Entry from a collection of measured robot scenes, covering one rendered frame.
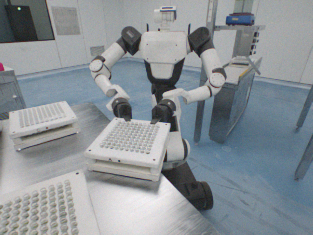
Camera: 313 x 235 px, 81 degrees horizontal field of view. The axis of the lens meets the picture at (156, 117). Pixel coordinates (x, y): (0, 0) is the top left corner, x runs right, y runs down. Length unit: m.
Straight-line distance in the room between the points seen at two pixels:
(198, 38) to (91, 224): 0.98
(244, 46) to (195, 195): 1.24
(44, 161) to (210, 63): 0.88
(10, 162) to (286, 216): 1.72
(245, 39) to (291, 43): 3.32
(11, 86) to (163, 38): 2.19
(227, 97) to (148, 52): 1.16
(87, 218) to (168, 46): 0.89
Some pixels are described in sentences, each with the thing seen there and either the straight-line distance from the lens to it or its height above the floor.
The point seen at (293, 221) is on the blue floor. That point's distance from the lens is 1.80.
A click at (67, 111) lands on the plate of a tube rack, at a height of 0.89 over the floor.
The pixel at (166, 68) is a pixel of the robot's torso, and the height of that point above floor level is 1.02.
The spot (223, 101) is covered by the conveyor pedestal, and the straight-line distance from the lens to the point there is 2.07.
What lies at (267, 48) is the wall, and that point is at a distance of 5.13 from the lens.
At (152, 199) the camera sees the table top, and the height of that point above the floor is 0.82.
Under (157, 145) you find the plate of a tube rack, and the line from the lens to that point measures 0.62.
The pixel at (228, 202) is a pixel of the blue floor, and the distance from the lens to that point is 1.70.
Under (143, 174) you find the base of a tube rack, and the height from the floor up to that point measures 0.84.
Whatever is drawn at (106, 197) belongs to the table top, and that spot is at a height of 0.82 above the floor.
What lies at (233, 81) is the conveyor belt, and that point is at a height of 0.78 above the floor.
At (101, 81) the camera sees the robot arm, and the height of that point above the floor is 0.97.
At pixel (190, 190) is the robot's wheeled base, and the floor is 0.21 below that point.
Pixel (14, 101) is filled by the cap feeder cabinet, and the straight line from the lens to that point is 2.93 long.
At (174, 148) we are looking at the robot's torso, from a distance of 1.10.
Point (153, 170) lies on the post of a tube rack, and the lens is 0.58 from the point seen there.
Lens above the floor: 1.26
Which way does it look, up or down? 27 degrees down
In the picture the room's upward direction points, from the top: straight up
